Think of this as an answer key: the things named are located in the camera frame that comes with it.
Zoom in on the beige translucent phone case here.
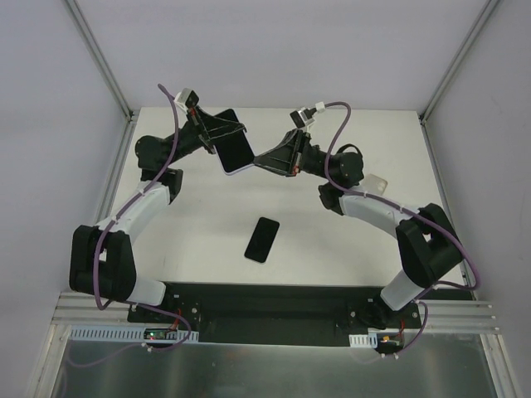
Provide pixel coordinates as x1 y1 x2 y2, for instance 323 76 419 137
363 174 388 196

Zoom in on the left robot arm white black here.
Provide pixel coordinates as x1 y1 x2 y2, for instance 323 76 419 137
69 106 245 323

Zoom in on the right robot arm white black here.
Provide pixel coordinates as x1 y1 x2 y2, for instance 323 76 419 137
253 129 463 329

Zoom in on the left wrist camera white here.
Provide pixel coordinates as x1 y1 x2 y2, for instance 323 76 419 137
173 88 199 113

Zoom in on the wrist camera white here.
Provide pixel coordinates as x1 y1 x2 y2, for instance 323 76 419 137
173 88 199 113
290 102 326 132

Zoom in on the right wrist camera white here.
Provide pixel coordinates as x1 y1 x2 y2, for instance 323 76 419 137
290 102 326 132

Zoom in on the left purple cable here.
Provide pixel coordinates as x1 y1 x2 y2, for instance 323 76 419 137
66 83 196 368

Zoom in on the purple cable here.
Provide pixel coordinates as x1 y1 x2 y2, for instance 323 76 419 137
317 100 482 361
66 83 196 368

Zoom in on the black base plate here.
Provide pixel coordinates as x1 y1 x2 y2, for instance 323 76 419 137
127 283 421 347

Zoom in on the left aluminium frame post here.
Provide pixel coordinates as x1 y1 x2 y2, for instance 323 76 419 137
61 0 134 122

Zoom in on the aluminium frame post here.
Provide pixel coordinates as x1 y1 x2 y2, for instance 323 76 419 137
419 0 503 126
61 0 134 122

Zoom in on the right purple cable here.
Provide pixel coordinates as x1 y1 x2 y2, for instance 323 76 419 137
317 100 482 361

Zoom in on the right white cable duct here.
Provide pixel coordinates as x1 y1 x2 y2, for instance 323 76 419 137
348 332 378 349

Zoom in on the white cable duct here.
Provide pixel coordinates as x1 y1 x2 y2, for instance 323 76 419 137
70 325 199 344
348 332 378 349

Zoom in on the aluminium rail front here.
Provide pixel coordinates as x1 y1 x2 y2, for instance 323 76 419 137
51 293 501 334

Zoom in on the left white cable duct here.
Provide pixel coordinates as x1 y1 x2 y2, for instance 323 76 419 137
70 325 199 344

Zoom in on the right aluminium frame post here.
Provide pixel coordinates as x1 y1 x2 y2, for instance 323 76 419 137
419 0 503 126

